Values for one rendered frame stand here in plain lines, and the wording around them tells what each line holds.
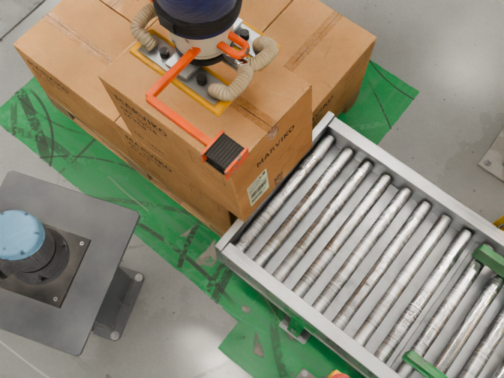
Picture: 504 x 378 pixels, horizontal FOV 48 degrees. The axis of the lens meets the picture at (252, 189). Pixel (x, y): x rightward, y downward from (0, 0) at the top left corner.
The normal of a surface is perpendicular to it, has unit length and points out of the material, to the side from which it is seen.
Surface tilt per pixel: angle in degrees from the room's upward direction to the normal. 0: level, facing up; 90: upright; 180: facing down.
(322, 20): 0
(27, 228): 9
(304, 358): 0
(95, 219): 0
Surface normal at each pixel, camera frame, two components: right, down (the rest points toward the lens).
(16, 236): 0.13, -0.40
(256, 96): -0.10, -0.42
